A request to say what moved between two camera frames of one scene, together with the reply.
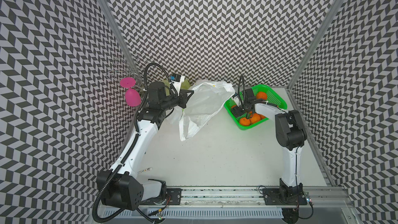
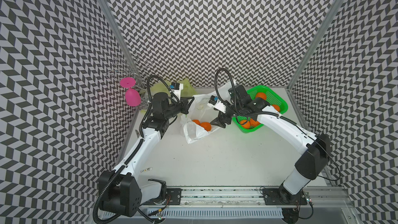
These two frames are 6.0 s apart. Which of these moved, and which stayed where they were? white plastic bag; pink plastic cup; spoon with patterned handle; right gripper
Moved: right gripper; white plastic bag
Stayed: spoon with patterned handle; pink plastic cup
